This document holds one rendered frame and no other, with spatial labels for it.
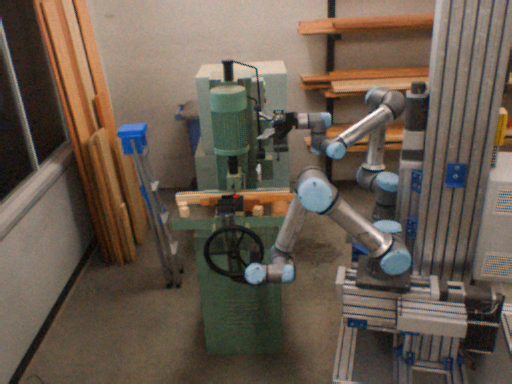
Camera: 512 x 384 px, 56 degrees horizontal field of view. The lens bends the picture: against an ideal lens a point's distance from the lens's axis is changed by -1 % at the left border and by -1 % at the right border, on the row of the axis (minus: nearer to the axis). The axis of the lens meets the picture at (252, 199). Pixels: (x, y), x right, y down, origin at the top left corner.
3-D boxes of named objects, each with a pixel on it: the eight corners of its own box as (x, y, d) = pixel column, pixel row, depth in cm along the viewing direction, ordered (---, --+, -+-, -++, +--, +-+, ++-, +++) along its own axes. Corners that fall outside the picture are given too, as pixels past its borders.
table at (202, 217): (169, 240, 236) (167, 229, 234) (178, 211, 264) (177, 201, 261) (293, 235, 234) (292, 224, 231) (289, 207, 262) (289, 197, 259)
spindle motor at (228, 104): (213, 157, 236) (207, 94, 222) (216, 145, 251) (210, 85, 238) (249, 156, 235) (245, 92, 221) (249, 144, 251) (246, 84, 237)
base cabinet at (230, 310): (206, 355, 281) (193, 252, 250) (214, 295, 333) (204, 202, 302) (283, 353, 279) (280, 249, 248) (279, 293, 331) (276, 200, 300)
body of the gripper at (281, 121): (271, 109, 225) (297, 108, 225) (271, 121, 233) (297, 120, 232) (272, 122, 222) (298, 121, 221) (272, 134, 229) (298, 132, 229)
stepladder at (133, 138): (161, 291, 342) (114, 134, 291) (165, 271, 365) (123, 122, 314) (183, 287, 342) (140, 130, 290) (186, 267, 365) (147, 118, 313)
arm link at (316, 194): (410, 244, 195) (311, 161, 181) (420, 264, 181) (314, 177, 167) (388, 262, 199) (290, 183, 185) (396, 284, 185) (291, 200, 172)
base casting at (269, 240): (193, 251, 250) (191, 236, 246) (205, 202, 302) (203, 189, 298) (280, 248, 249) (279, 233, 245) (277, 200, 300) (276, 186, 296)
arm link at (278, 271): (293, 255, 199) (266, 255, 200) (294, 271, 189) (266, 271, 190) (292, 271, 203) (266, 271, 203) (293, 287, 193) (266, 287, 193)
